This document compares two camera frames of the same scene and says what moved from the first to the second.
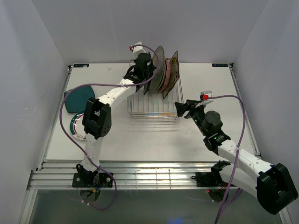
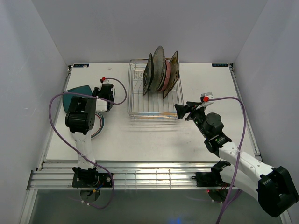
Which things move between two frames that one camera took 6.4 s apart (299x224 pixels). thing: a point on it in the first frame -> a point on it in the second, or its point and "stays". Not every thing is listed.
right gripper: [190, 105] stays
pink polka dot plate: [167, 76] stays
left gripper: [151, 67] -> [96, 91]
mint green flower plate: [164, 75] stays
